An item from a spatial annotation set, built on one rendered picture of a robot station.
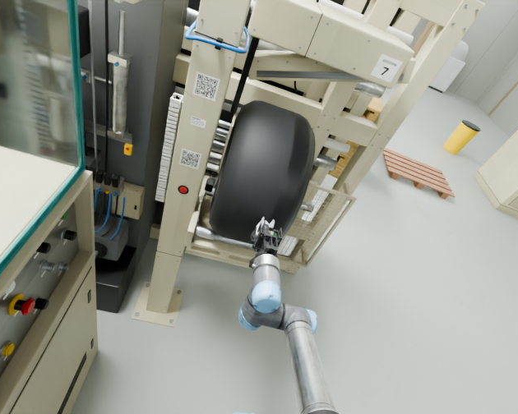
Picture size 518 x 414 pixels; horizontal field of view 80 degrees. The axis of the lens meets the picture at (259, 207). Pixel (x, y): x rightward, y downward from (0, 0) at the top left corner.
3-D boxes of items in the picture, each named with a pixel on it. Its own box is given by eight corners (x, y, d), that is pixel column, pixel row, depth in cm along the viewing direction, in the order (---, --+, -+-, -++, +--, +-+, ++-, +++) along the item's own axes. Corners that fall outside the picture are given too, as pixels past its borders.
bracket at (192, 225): (183, 246, 134) (187, 231, 128) (200, 188, 164) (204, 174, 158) (191, 247, 135) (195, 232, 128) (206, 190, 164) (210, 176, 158)
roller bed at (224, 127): (182, 163, 166) (193, 113, 147) (188, 149, 177) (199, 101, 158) (219, 173, 170) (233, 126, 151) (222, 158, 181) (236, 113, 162)
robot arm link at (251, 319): (271, 338, 90) (285, 316, 84) (234, 328, 88) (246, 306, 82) (271, 315, 97) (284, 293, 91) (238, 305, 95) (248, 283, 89)
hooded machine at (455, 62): (438, 88, 1053) (470, 43, 962) (444, 94, 1003) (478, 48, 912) (419, 79, 1048) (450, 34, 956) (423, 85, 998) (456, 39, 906)
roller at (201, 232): (193, 228, 133) (196, 223, 136) (191, 236, 135) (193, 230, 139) (270, 248, 139) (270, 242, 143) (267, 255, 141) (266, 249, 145)
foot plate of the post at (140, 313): (130, 319, 188) (130, 317, 187) (144, 282, 208) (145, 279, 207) (174, 327, 193) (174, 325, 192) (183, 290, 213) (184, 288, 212)
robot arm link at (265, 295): (246, 312, 81) (256, 292, 76) (247, 279, 90) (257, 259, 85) (275, 319, 82) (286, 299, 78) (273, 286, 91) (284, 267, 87)
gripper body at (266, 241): (282, 226, 99) (284, 253, 89) (273, 245, 104) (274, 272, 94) (259, 220, 98) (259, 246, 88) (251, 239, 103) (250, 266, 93)
